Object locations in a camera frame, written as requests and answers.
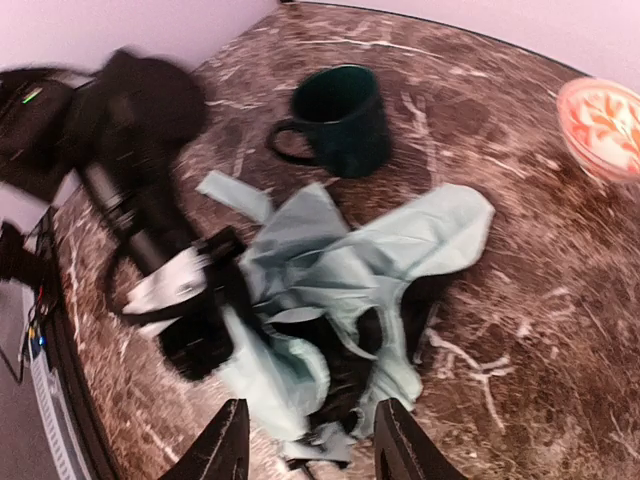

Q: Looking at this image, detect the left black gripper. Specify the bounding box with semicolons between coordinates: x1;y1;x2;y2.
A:
160;227;260;381

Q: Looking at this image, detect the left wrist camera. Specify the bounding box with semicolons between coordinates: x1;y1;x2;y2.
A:
122;247;207;315

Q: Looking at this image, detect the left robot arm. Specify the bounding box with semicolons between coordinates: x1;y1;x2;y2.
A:
1;49;258;381

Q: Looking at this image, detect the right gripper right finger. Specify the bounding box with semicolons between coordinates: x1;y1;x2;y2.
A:
374;398;466;480

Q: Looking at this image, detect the mint green folding umbrella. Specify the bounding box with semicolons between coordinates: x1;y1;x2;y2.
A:
198;171;494;467

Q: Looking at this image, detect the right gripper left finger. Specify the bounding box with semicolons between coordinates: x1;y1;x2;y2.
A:
172;399;250;480

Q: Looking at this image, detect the dark green mug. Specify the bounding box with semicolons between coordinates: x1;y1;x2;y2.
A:
266;64;392;179

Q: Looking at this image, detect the red patterned white bowl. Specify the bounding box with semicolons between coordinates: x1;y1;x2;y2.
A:
556;77;639;183

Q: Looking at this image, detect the black front rail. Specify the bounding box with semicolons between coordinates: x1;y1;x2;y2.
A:
37;208;119;479

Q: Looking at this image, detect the white slotted cable duct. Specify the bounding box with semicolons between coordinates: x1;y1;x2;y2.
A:
19;279;94;480

